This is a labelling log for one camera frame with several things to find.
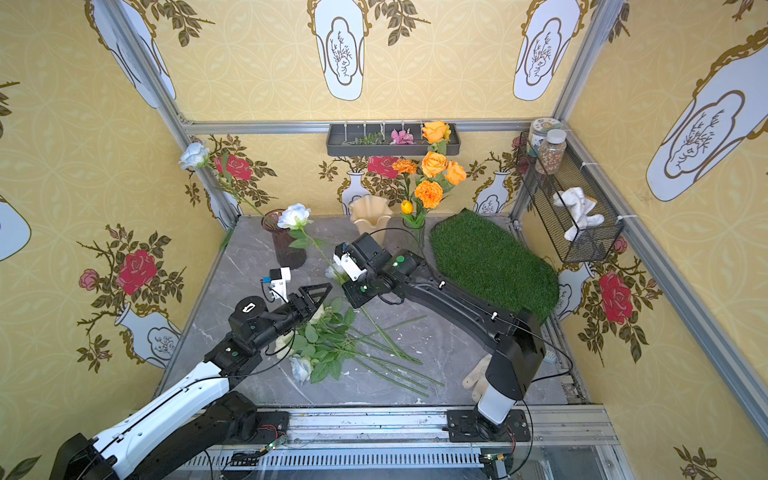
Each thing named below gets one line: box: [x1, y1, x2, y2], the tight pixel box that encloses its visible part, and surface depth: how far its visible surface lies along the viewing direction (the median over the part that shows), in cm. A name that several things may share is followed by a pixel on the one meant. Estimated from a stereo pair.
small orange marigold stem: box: [414, 180, 444, 229], surface depth 80 cm
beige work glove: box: [462, 354, 493, 403], surface depth 83 cm
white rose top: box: [324, 264, 342, 279], surface depth 100 cm
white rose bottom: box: [289, 354, 311, 385], surface depth 81 cm
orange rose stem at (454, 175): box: [437, 160, 467, 201], surface depth 85 cm
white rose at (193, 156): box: [178, 142, 210, 170], surface depth 80 cm
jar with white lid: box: [535, 128, 567, 175], surface depth 81 cm
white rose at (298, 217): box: [277, 203, 421, 364], surface depth 81 cm
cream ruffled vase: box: [349, 194, 393, 246], surface depth 99 cm
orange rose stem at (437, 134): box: [422, 121, 451, 155], surface depth 84 cm
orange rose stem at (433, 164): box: [421, 151, 448, 178], surface depth 81 cm
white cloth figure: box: [553, 187, 605, 242], surface depth 73 cm
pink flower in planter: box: [390, 129, 416, 145], surface depth 90 cm
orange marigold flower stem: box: [392, 158, 418, 201], surface depth 89 cm
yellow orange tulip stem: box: [401, 200, 426, 229], surface depth 90 cm
